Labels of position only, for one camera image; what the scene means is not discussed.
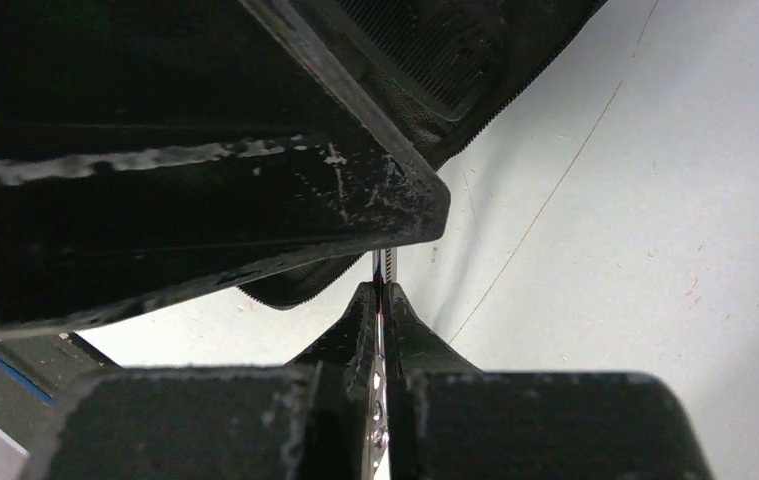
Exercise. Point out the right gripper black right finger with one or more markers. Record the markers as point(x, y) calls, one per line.
point(413, 351)

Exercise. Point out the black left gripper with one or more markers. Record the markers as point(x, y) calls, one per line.
point(155, 151)

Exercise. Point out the silver thinning scissors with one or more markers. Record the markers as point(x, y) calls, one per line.
point(384, 264)

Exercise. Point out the black zippered tool case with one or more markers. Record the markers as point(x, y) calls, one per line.
point(395, 199)

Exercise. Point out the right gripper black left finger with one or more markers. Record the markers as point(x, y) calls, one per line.
point(331, 414)

